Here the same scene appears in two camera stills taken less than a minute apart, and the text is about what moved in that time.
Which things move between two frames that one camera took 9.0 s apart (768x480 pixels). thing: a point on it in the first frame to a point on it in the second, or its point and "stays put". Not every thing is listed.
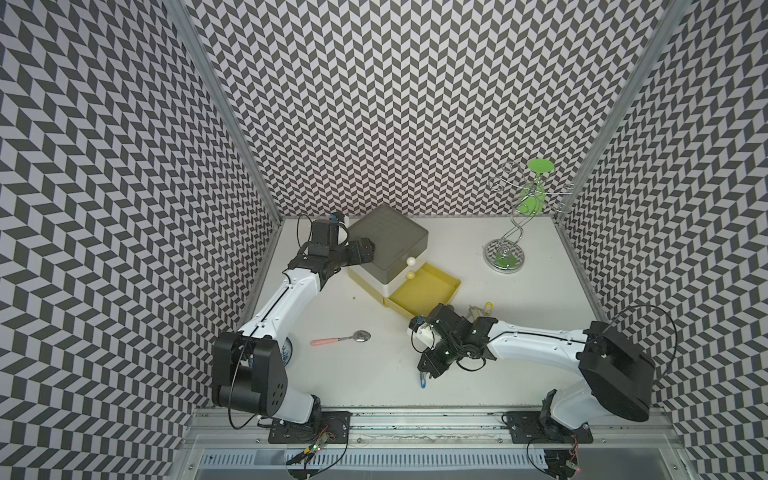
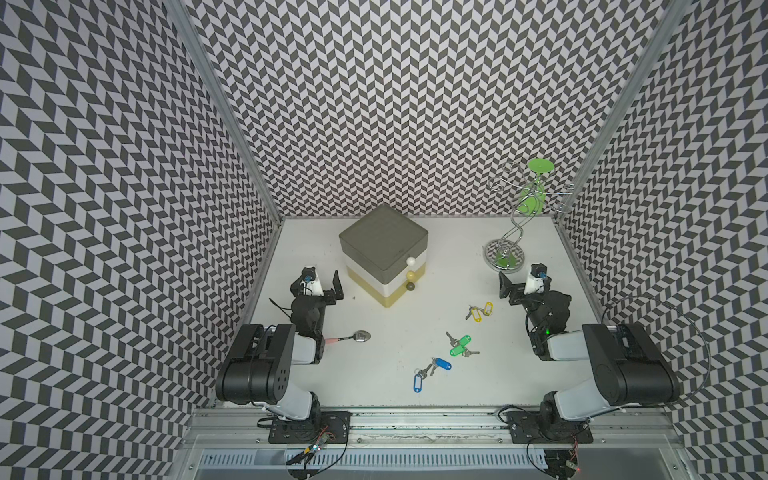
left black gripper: x=367 y=253 to x=328 y=294
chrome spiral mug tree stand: x=533 y=190 stays put
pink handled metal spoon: x=360 y=336 stays put
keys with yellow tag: x=475 y=312 stays put
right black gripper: x=434 y=367 to x=505 y=287
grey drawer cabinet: x=400 y=244 stays put
